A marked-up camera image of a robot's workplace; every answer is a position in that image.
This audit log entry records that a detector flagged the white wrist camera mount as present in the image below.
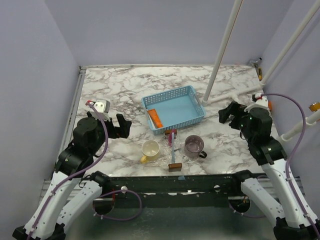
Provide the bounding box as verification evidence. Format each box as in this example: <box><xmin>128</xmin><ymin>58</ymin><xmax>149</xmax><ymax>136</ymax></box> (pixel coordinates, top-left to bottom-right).
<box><xmin>244</xmin><ymin>92</ymin><xmax>272</xmax><ymax>113</ymax></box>
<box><xmin>85</xmin><ymin>99</ymin><xmax>111</xmax><ymax>121</ymax></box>

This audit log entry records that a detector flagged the light blue perforated basket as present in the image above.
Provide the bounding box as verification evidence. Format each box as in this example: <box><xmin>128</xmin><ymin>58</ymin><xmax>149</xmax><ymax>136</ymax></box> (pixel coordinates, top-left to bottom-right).
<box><xmin>141</xmin><ymin>85</ymin><xmax>206</xmax><ymax>135</ymax></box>

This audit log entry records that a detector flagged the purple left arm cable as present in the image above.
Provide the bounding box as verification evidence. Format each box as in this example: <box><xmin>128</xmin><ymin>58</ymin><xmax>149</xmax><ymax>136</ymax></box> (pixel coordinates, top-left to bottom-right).
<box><xmin>26</xmin><ymin>101</ymin><xmax>110</xmax><ymax>240</ymax></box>

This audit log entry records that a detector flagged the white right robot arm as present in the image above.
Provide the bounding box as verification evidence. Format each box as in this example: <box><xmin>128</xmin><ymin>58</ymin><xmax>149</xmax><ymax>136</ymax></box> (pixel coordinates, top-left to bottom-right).
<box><xmin>218</xmin><ymin>101</ymin><xmax>320</xmax><ymax>240</ymax></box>

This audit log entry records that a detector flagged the orange yellow clamp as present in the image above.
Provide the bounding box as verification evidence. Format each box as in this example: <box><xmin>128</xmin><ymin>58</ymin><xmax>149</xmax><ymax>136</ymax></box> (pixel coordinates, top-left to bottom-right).
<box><xmin>308</xmin><ymin>102</ymin><xmax>320</xmax><ymax>112</ymax></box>

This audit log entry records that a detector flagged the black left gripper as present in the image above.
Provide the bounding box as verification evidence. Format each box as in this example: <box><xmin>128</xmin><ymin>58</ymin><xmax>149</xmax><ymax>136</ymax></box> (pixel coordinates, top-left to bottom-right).
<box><xmin>88</xmin><ymin>110</ymin><xmax>132</xmax><ymax>155</ymax></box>

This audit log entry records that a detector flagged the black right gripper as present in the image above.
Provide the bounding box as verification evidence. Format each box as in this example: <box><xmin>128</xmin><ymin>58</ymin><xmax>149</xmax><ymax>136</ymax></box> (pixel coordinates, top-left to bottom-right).
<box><xmin>219</xmin><ymin>100</ymin><xmax>256</xmax><ymax>143</ymax></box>

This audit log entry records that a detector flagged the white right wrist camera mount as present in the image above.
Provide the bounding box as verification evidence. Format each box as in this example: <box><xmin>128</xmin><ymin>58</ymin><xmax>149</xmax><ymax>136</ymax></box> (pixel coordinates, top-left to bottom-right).
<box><xmin>244</xmin><ymin>92</ymin><xmax>272</xmax><ymax>113</ymax></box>

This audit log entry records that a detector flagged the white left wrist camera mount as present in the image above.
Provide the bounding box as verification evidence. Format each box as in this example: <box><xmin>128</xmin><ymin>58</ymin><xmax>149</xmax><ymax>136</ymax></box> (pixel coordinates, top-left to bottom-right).
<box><xmin>85</xmin><ymin>99</ymin><xmax>111</xmax><ymax>121</ymax></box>

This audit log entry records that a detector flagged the white pvc pipe frame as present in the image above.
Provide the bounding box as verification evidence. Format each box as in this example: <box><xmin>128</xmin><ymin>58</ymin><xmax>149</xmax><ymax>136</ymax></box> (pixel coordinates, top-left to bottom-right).
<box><xmin>202</xmin><ymin>0</ymin><xmax>320</xmax><ymax>143</ymax></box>

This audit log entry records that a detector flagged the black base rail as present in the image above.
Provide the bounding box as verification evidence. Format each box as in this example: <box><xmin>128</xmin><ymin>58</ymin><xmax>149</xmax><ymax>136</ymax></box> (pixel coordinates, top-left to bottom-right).
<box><xmin>82</xmin><ymin>171</ymin><xmax>261</xmax><ymax>208</ymax></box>

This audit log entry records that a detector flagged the mauve mug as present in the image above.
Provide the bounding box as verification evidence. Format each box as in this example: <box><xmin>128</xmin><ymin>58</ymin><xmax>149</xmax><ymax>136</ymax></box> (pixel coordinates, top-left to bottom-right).
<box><xmin>184</xmin><ymin>135</ymin><xmax>208</xmax><ymax>159</ymax></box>

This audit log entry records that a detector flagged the aluminium frame rail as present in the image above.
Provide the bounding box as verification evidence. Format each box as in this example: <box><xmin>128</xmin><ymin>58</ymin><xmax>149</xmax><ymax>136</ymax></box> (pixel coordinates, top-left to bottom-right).
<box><xmin>39</xmin><ymin>178</ymin><xmax>305</xmax><ymax>201</ymax></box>

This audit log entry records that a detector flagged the yellow mug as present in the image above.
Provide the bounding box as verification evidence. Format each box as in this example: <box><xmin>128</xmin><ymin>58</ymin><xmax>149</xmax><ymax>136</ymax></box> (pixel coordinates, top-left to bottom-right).
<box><xmin>140</xmin><ymin>139</ymin><xmax>160</xmax><ymax>164</ymax></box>

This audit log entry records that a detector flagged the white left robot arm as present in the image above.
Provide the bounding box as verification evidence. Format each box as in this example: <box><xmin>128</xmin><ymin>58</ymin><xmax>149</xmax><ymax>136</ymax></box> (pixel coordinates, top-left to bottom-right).
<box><xmin>12</xmin><ymin>112</ymin><xmax>132</xmax><ymax>240</ymax></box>

